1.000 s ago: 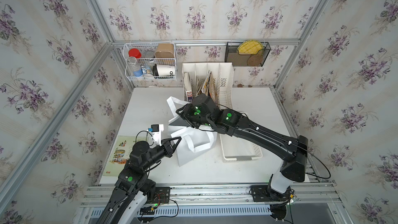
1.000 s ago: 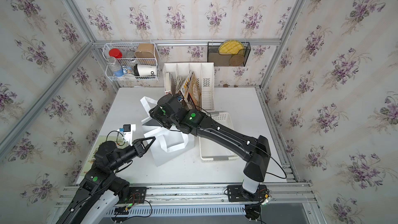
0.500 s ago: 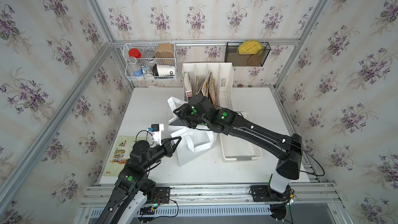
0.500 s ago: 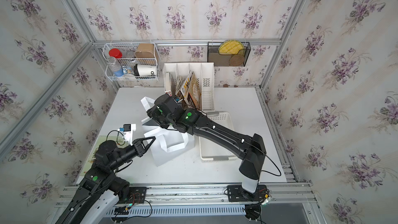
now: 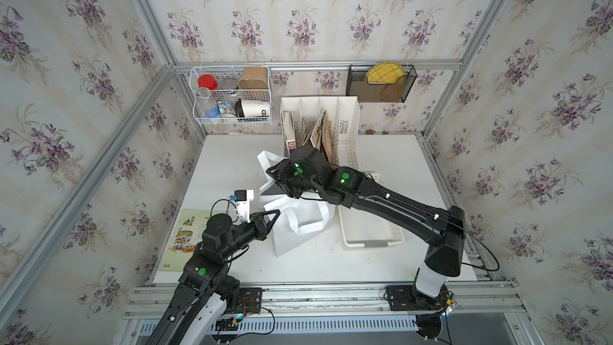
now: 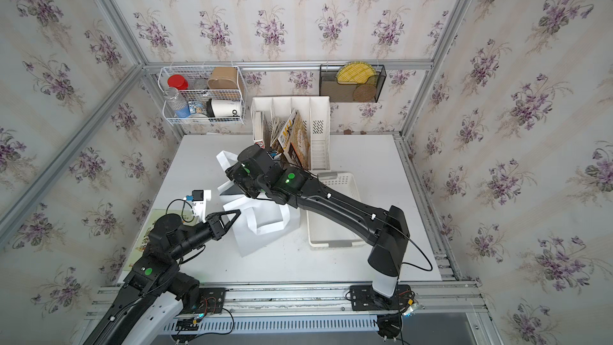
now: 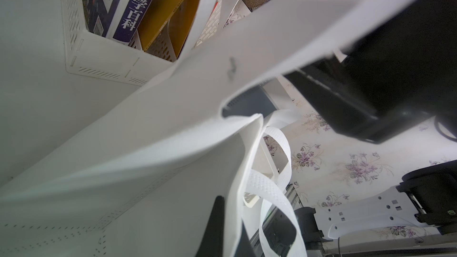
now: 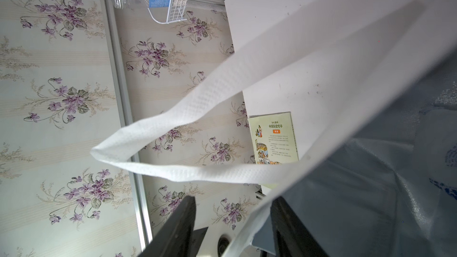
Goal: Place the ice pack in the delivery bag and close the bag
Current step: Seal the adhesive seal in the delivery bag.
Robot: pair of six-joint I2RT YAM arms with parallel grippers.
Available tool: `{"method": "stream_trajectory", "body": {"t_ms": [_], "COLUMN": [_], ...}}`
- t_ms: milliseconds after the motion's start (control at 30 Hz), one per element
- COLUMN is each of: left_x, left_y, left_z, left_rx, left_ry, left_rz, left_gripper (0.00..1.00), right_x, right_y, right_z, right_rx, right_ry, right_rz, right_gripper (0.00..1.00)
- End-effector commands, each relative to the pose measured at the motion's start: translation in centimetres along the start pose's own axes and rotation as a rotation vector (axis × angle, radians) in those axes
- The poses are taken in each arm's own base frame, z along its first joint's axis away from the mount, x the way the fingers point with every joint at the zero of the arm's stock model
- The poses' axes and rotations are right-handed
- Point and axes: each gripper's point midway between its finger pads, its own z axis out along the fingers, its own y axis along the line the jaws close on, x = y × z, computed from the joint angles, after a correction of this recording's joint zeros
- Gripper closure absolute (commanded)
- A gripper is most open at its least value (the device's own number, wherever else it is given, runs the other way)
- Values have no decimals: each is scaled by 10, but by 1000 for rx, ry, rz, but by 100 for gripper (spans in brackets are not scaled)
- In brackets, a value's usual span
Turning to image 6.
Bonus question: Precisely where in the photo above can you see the white insulated delivery bag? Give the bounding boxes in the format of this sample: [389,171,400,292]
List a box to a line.
[217,180,300,257]

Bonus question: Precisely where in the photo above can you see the yellow book in organizer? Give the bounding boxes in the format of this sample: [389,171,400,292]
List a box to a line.
[271,109,299,156]

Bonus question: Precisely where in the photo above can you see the red white thick book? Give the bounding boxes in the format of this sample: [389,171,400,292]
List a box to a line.
[252,111,268,149]

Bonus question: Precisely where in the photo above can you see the black mesh wall basket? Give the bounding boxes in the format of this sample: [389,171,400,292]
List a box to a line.
[319,65,387,103]

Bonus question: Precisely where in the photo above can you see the white wire wall basket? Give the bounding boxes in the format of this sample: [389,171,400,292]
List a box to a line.
[157,65,246,126]

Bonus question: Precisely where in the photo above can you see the brown woven round coaster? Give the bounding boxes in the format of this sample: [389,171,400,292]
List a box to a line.
[353,84,378,103]

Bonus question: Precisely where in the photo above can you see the colourful history book in organizer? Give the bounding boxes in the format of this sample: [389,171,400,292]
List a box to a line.
[285,115,311,169]

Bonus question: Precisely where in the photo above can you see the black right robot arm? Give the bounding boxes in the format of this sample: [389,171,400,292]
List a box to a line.
[223,145,410,298]

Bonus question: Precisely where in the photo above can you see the white perforated plastic tray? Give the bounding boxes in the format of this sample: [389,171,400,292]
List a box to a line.
[306,172,370,249]

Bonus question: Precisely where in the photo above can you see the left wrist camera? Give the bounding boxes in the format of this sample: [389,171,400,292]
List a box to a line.
[185,189,212,225]

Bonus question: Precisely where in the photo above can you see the green children's history book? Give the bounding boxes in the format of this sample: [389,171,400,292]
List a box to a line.
[122,209,165,273]

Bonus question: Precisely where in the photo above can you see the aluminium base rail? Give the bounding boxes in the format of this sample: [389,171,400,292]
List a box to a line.
[71,280,485,336]

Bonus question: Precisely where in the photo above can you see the white black cup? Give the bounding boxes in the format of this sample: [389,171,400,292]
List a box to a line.
[206,99,243,118]

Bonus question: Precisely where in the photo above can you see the red lidded jar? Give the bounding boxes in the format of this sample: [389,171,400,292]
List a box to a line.
[167,74,189,90]

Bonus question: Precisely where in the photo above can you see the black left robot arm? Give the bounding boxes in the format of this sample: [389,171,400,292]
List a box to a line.
[85,209,241,344]

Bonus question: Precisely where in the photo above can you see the clear plastic bottle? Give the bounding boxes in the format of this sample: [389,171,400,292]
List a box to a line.
[165,87,191,119]

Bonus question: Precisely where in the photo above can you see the white perforated file organizer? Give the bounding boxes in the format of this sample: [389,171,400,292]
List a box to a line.
[250,96,330,172]

